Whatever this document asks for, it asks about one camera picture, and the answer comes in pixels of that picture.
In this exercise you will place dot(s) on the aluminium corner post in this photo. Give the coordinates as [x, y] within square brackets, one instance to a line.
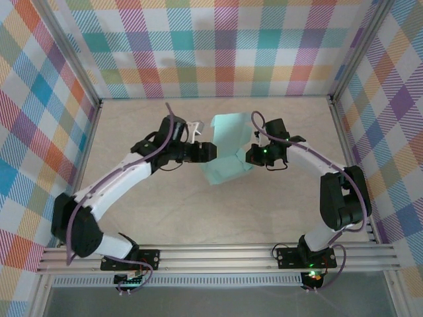
[66, 49]
[363, 49]

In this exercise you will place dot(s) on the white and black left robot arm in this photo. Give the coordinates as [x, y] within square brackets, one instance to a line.
[112, 185]

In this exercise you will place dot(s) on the light blue paper box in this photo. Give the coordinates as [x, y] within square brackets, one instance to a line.
[224, 171]

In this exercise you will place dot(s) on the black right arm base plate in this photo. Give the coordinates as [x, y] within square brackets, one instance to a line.
[287, 257]

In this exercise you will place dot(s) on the round black controller with light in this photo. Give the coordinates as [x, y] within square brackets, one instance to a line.
[314, 279]

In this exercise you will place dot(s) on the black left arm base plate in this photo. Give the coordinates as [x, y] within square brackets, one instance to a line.
[148, 257]

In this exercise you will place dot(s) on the black electronics board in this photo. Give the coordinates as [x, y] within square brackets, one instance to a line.
[127, 280]

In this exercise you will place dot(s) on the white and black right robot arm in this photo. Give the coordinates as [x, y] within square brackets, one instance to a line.
[343, 204]

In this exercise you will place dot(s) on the long aluminium mounting rail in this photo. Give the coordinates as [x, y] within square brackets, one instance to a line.
[215, 257]

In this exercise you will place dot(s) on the aluminium table side rail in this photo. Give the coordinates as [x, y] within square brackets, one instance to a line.
[82, 158]
[352, 158]

